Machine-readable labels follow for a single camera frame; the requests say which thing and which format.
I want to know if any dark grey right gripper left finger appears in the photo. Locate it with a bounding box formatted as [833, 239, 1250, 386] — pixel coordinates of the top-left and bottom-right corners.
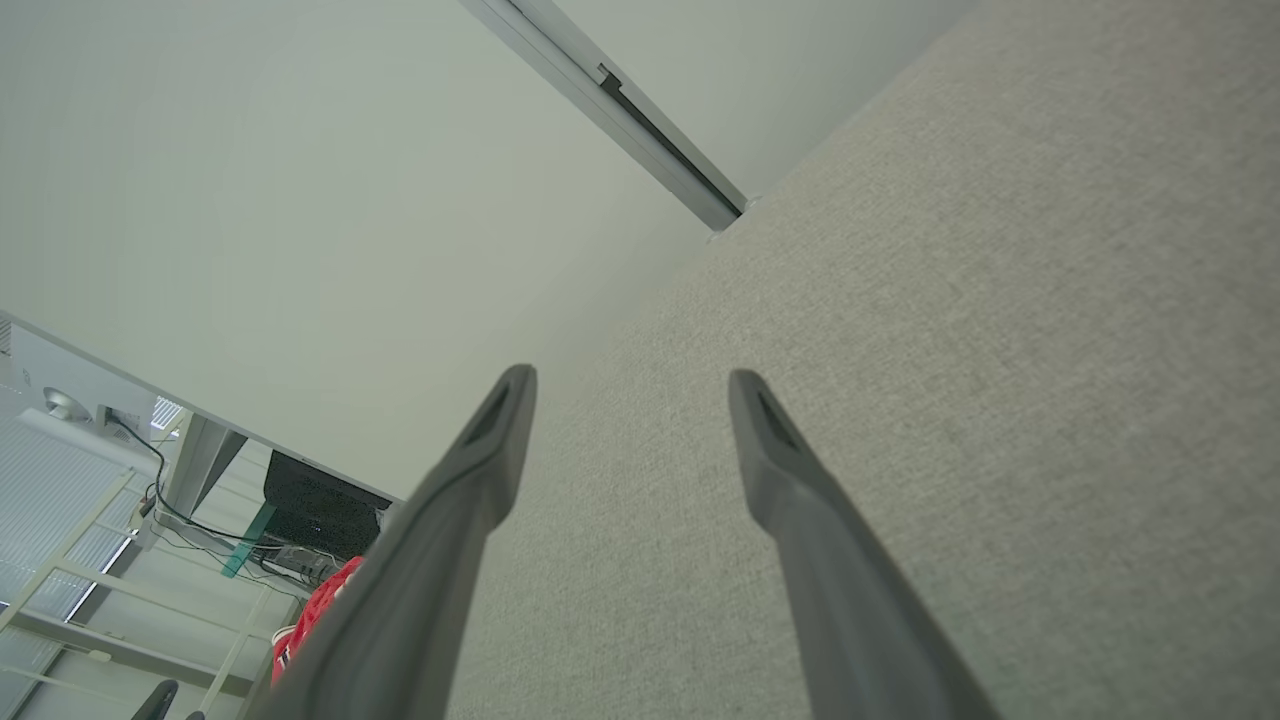
[245, 364, 539, 720]

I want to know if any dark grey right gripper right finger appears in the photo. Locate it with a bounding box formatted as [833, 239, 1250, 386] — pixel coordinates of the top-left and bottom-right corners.
[728, 369, 1001, 720]

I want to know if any red jersey with white trim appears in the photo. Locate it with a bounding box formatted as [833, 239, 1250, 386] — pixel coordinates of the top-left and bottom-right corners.
[270, 555, 366, 689]

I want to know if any black computer tower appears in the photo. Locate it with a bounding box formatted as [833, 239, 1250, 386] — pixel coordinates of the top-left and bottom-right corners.
[262, 450, 393, 561]

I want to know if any teal desk bar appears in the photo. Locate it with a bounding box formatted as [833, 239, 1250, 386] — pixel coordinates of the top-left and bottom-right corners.
[220, 500, 278, 581]

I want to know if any white metal frame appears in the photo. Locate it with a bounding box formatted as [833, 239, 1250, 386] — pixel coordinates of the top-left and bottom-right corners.
[0, 468, 276, 720]

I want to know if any black floor cable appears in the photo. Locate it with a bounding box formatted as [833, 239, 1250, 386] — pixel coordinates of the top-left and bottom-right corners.
[105, 415, 266, 549]

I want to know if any grey partition joint post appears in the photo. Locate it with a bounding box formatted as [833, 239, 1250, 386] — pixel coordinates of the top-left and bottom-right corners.
[458, 0, 763, 241]

